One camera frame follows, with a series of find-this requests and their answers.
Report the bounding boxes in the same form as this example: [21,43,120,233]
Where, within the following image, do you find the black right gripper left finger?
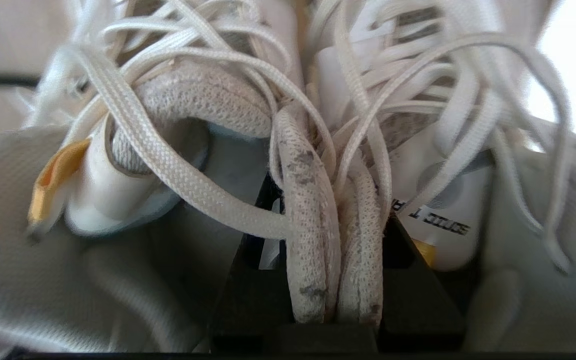
[208,172,296,351]

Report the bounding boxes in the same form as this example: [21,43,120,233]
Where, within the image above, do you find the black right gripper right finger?
[378,212,469,352]

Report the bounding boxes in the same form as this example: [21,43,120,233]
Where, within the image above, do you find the white mesh sneaker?
[0,0,341,353]
[308,0,576,353]

